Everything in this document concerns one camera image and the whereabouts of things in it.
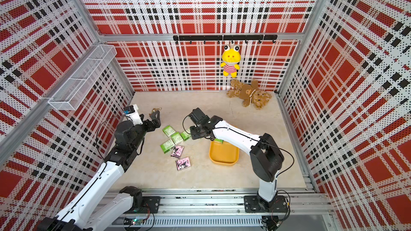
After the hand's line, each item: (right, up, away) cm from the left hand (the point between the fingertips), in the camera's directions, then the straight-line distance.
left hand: (154, 112), depth 78 cm
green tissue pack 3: (+7, -16, +16) cm, 24 cm away
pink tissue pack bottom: (+13, -28, +7) cm, 31 cm away
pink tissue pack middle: (+9, -22, +11) cm, 26 cm away
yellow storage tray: (+36, -24, +13) cm, 45 cm away
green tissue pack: (+2, -12, +20) cm, 23 cm away
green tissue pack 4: (+2, -20, +13) cm, 24 cm away
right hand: (+21, -11, +7) cm, 24 cm away
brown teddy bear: (+55, +12, +33) cm, 65 cm away
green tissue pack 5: (+33, -18, +18) cm, 41 cm away
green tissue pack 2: (+12, -14, +18) cm, 26 cm away
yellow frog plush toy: (+39, +32, +14) cm, 52 cm away
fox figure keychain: (-13, +1, +33) cm, 35 cm away
